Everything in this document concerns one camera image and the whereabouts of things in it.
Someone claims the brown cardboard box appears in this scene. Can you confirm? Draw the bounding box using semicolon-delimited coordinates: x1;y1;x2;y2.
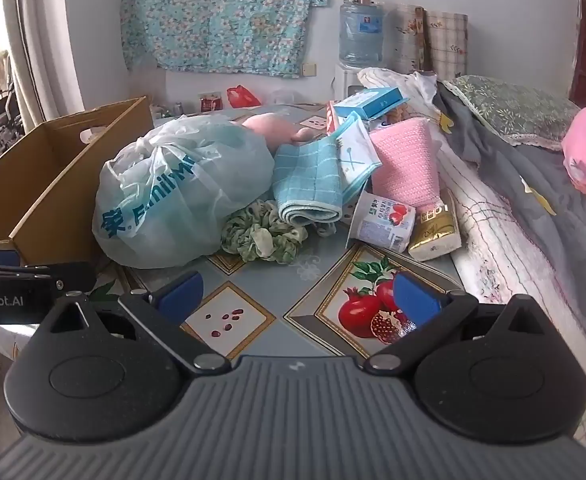
0;96;155;267

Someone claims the floral wallpaper roll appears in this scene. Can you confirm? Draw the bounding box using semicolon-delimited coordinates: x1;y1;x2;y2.
385;4;426;73

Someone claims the pink knitted pouch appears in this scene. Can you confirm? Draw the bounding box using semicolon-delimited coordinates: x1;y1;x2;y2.
369;116;444;211

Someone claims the red plastic bag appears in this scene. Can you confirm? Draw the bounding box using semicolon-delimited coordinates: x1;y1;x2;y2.
226;85;262;108

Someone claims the checked wallpaper roll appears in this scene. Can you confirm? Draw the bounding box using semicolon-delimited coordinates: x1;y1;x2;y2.
423;9;468;81

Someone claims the pale green plastic bag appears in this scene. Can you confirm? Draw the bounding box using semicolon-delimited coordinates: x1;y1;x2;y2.
92;115;275;269

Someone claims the white tissue pack green logo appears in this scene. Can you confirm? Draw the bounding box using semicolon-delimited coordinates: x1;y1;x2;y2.
345;191;417;254

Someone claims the green floral pillow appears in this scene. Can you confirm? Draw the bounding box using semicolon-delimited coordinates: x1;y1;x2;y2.
445;75;581;151

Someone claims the pink plush toy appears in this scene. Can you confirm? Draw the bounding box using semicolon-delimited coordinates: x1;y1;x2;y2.
240;113;316;153

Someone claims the blue striped towel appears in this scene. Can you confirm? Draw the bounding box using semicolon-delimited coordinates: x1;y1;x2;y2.
272;136;344;226

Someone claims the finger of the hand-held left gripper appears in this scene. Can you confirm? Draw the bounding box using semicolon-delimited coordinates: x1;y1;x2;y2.
0;261;96;295

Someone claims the grey printed quilt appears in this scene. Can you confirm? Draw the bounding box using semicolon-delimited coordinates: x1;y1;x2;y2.
433;80;586;348

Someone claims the pomegranate print tablecloth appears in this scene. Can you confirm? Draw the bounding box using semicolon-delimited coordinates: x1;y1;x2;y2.
88;102;468;361

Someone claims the cream quilted blanket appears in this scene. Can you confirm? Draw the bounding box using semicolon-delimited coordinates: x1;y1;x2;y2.
358;67;586;361

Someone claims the beige curtain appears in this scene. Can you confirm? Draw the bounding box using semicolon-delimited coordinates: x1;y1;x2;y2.
0;0;86;131

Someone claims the teal floral wall cloth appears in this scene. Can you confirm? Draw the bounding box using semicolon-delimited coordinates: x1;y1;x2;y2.
120;0;330;80

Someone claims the blue white bandage box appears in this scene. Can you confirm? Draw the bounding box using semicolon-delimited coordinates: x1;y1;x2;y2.
333;87;410;121

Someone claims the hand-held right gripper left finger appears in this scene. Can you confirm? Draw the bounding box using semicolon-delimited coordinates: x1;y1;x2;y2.
38;270;231;374

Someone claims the white red printed packet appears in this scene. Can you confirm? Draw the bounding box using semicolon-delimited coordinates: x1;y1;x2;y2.
325;101;346;136

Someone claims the white gold tissue packet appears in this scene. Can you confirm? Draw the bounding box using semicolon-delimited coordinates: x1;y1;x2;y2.
407;195;462;262

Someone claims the green floral scrunchie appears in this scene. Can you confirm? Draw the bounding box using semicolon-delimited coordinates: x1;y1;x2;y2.
221;199;309;264

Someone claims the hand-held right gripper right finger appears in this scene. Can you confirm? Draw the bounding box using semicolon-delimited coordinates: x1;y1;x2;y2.
363;270;554;376

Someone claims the white cloth with teal border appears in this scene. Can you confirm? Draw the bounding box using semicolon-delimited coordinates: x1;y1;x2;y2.
329;110;383;196

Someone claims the white water dispenser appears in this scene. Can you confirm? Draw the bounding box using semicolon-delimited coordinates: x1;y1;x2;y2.
334;62;374;98

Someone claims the orange white glove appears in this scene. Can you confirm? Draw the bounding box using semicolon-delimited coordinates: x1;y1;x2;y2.
388;101;416;123

